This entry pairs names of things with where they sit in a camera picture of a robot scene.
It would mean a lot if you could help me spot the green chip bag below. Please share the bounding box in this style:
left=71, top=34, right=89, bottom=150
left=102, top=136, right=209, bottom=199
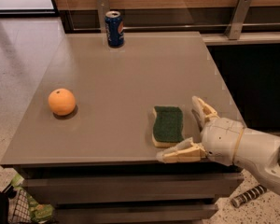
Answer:
left=10, top=175, right=54, bottom=224

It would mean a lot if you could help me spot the horizontal metal rail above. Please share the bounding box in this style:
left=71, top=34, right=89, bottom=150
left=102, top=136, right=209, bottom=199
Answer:
left=72, top=21, right=280, bottom=32

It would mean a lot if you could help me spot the blue pepsi can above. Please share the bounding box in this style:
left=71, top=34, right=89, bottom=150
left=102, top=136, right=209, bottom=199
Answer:
left=105, top=11, right=124, bottom=48

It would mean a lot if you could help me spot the black wire basket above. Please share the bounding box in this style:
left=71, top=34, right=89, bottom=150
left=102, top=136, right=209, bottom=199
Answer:
left=0, top=185, right=31, bottom=224

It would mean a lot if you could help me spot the grey drawer cabinet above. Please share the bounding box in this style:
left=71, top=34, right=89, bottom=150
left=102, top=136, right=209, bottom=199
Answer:
left=2, top=32, right=244, bottom=224

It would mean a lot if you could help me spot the black white striped tool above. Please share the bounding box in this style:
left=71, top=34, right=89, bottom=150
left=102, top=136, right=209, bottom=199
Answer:
left=231, top=185, right=267, bottom=208

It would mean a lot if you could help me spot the metal rail bracket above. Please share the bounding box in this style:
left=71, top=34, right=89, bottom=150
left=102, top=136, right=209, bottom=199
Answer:
left=96, top=0, right=110, bottom=33
left=225, top=0, right=252, bottom=40

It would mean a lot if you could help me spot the left metal rail bracket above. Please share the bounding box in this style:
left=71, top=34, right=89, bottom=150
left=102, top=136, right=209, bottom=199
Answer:
left=96, top=0, right=110, bottom=33

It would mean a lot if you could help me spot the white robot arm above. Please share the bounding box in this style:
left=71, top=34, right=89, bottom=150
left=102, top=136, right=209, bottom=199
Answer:
left=156, top=96, right=280, bottom=195

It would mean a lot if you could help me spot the orange fruit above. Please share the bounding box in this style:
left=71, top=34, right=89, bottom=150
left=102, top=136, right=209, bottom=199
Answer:
left=48, top=89, right=76, bottom=116

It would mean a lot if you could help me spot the right metal rail bracket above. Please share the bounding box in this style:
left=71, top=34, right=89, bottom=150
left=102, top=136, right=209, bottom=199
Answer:
left=225, top=0, right=252, bottom=40

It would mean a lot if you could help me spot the green and yellow sponge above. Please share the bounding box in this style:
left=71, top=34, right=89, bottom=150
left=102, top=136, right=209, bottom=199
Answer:
left=152, top=106, right=184, bottom=148

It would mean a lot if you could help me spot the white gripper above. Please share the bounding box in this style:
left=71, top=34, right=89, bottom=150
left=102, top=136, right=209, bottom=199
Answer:
left=156, top=96, right=245, bottom=166

